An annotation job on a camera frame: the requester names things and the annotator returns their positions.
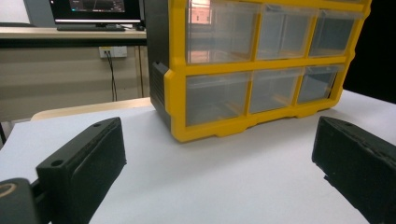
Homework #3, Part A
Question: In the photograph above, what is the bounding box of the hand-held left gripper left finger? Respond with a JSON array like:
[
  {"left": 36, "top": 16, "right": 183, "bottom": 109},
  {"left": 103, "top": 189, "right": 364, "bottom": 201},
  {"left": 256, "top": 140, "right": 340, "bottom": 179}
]
[{"left": 35, "top": 117, "right": 128, "bottom": 224}]

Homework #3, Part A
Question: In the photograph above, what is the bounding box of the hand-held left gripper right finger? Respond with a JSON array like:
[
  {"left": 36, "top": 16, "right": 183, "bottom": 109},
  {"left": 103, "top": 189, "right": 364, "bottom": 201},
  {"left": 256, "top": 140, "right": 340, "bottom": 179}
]
[{"left": 311, "top": 116, "right": 396, "bottom": 224}]

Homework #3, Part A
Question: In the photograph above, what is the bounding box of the light wooden table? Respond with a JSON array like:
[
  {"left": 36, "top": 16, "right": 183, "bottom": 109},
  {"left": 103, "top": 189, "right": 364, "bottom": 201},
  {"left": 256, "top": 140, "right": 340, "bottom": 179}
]
[{"left": 30, "top": 96, "right": 153, "bottom": 122}]

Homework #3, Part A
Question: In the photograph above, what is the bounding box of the beige office desk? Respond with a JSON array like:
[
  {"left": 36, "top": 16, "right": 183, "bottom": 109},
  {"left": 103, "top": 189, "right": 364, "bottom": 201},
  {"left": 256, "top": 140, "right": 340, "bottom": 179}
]
[{"left": 0, "top": 26, "right": 151, "bottom": 123}]

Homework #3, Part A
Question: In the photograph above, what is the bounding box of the yellow and black drawer cabinet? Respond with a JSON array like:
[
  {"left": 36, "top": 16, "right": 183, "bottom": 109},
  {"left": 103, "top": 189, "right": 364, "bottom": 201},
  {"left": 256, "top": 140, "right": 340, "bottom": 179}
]
[{"left": 144, "top": 0, "right": 374, "bottom": 144}]

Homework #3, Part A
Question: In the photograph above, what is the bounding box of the black keyboard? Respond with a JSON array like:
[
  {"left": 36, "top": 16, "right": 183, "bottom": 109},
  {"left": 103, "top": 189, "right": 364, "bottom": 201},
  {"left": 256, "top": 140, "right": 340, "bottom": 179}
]
[{"left": 56, "top": 23, "right": 126, "bottom": 32}]

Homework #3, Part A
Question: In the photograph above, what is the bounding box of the set of clear plastic drawers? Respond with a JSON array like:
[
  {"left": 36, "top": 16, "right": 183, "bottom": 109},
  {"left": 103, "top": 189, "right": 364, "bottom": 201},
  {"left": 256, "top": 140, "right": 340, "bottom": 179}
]
[{"left": 185, "top": 0, "right": 365, "bottom": 127}]

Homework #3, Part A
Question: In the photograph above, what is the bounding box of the black computer monitor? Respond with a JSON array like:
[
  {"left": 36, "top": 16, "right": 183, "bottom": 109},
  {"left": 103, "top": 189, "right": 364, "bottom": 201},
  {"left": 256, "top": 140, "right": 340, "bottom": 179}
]
[{"left": 49, "top": 0, "right": 142, "bottom": 25}]

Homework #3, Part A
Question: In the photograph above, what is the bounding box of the black power cable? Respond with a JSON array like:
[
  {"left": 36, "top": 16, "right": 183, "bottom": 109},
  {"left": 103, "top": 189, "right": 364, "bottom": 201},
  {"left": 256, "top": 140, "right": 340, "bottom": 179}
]
[{"left": 105, "top": 50, "right": 119, "bottom": 103}]

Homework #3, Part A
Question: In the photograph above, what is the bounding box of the white wall socket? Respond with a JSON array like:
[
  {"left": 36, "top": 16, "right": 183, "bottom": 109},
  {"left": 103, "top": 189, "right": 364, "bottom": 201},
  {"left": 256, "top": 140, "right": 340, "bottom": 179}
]
[{"left": 98, "top": 46, "right": 128, "bottom": 60}]

